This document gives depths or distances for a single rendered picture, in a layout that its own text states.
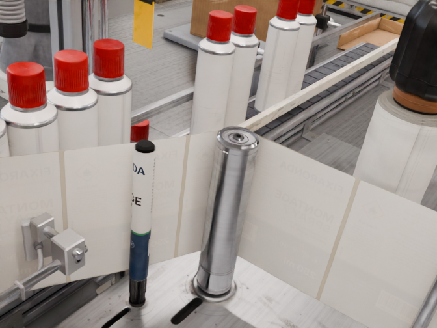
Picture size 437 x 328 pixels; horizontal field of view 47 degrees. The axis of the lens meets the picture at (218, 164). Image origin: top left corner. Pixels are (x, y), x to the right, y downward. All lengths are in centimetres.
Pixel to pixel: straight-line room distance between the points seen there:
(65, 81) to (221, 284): 26
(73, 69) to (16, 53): 47
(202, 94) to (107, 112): 20
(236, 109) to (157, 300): 35
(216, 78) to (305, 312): 34
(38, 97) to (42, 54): 48
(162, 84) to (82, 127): 56
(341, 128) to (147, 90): 40
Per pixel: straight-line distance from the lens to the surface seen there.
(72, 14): 68
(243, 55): 74
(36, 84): 49
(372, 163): 59
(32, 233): 43
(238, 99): 77
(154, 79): 111
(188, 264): 57
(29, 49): 97
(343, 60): 124
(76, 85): 52
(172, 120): 95
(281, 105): 86
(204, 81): 71
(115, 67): 55
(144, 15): 60
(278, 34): 84
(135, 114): 68
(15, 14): 59
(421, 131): 56
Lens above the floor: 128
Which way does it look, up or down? 33 degrees down
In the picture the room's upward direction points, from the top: 8 degrees clockwise
